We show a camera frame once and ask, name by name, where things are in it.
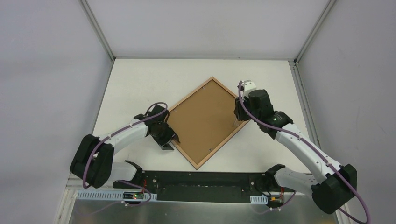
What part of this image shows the wooden picture frame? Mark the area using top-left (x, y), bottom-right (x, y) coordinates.
top-left (167, 77), bottom-right (247, 170)

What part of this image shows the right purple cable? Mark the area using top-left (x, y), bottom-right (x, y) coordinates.
top-left (237, 81), bottom-right (371, 224)

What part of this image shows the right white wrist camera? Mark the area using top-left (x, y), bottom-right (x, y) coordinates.
top-left (240, 80), bottom-right (256, 98)

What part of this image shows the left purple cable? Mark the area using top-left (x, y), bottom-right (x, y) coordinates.
top-left (81, 102), bottom-right (169, 207)

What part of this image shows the purple cable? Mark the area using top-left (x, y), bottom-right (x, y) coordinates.
top-left (237, 81), bottom-right (371, 224)
top-left (81, 102), bottom-right (169, 207)

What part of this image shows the left white slotted cable duct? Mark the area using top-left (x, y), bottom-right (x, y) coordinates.
top-left (76, 190), bottom-right (157, 202)

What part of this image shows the white slotted cable duct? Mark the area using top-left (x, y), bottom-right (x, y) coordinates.
top-left (76, 190), bottom-right (157, 202)
top-left (250, 195), bottom-right (268, 205)

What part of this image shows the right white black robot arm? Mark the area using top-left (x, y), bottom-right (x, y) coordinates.
top-left (234, 88), bottom-right (357, 214)

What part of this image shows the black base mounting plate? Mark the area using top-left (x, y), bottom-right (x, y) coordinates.
top-left (131, 170), bottom-right (281, 203)

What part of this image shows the left green circuit board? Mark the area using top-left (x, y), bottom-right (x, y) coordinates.
top-left (123, 192), bottom-right (144, 200)

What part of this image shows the right white slotted cable duct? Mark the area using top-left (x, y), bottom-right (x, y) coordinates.
top-left (250, 195), bottom-right (268, 205)

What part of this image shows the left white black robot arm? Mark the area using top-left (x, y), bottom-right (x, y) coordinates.
top-left (70, 102), bottom-right (180, 189)

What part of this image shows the aluminium rail beam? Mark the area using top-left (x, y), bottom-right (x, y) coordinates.
top-left (65, 169), bottom-right (345, 196)

